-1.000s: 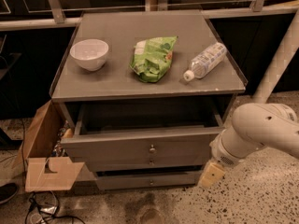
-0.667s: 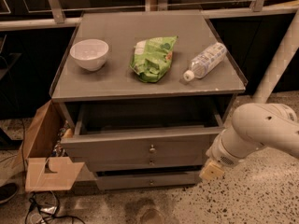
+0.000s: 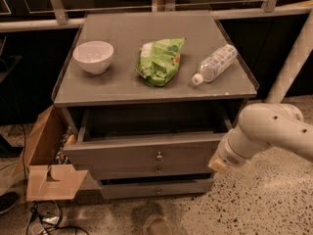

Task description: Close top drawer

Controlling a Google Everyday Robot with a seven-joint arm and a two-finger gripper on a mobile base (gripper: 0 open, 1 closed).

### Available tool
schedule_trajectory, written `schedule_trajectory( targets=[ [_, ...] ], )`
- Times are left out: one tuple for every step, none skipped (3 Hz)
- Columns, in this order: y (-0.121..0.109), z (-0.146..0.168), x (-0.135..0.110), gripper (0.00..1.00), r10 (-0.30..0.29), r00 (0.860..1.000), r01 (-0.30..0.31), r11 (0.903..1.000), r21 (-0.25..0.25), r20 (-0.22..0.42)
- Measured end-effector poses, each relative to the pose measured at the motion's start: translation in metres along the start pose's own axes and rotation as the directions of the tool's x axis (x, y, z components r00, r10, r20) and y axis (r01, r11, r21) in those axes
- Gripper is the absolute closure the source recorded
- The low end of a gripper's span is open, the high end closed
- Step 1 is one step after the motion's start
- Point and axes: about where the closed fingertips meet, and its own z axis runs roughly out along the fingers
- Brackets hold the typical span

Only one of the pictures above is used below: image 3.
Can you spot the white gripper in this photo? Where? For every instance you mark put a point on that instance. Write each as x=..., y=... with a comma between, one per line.
x=229, y=156

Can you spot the grey top drawer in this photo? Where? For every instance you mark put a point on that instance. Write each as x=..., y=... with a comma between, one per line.
x=117, y=137

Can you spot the grey drawer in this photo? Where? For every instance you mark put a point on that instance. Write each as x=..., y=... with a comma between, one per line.
x=117, y=137
x=151, y=172
x=155, y=189

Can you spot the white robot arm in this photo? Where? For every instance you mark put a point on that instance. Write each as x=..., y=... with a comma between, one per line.
x=260, y=127

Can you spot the grey bottom drawer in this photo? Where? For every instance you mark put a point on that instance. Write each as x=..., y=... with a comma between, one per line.
x=155, y=189

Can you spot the grey middle drawer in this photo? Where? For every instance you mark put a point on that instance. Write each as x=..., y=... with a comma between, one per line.
x=151, y=172

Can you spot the grey drawer cabinet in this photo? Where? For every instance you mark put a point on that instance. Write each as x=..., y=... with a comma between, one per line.
x=120, y=84

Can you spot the clear plastic water bottle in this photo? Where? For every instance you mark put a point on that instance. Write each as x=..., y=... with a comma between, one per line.
x=216, y=63

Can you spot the green snack bag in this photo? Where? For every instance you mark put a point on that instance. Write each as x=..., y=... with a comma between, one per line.
x=159, y=61

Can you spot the snack items in box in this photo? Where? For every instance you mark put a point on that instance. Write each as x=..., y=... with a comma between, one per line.
x=68, y=138

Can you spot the white ceramic bowl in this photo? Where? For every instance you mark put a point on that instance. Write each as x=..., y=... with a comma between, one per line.
x=94, y=56

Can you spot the brown cardboard box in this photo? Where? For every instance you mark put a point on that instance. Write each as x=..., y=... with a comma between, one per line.
x=47, y=180

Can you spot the black shoe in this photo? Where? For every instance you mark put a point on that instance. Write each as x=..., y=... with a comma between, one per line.
x=8, y=201

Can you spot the metal railing frame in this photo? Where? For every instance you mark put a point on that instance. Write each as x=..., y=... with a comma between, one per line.
x=20, y=15

